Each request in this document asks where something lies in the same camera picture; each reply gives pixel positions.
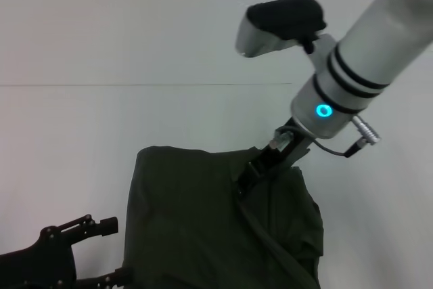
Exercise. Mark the dark green t-shirt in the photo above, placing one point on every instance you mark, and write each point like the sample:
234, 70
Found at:
203, 228

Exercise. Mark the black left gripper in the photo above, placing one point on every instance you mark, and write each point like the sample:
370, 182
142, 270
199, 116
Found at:
40, 265

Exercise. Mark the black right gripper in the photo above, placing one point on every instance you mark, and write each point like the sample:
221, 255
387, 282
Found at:
277, 155

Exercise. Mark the ribbed silver right flange plug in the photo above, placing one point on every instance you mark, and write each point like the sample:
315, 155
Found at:
367, 130

